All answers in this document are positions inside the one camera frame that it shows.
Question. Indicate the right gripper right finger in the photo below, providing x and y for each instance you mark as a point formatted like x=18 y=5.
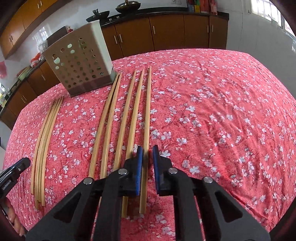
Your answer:
x=203 y=210

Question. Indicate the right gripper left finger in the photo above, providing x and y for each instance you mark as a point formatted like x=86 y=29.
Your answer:
x=92 y=210

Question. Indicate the brown upper kitchen cabinets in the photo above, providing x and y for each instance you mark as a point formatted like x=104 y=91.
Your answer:
x=28 y=16

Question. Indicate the brown kitchen cabinets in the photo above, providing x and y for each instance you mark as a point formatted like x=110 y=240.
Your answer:
x=28 y=16
x=161 y=34

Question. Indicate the brown lower kitchen cabinets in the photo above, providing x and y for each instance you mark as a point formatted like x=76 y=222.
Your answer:
x=161 y=34

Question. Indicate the person's left hand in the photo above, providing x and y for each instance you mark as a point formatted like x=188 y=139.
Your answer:
x=13 y=218

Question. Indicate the red floral tablecloth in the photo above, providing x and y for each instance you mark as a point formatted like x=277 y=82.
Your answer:
x=215 y=113

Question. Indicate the green basin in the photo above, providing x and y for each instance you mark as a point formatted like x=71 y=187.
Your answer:
x=21 y=76

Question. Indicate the red plastic bag on counter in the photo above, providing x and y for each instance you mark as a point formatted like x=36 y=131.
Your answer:
x=36 y=60

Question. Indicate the perforated metal utensil holder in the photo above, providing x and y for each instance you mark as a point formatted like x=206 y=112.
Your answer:
x=81 y=60

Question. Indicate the dark wooden cutting board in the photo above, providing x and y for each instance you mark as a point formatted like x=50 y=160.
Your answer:
x=57 y=35

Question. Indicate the black countertop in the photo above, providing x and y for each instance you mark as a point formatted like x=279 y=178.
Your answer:
x=161 y=12

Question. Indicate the lidded black wok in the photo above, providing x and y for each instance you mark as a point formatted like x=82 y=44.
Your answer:
x=128 y=7

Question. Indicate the window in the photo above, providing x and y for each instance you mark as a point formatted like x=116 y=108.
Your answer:
x=267 y=10

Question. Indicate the red bag on wall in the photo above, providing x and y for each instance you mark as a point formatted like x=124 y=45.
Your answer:
x=3 y=71

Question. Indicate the black wok with handle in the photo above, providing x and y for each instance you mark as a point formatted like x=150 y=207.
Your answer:
x=102 y=16

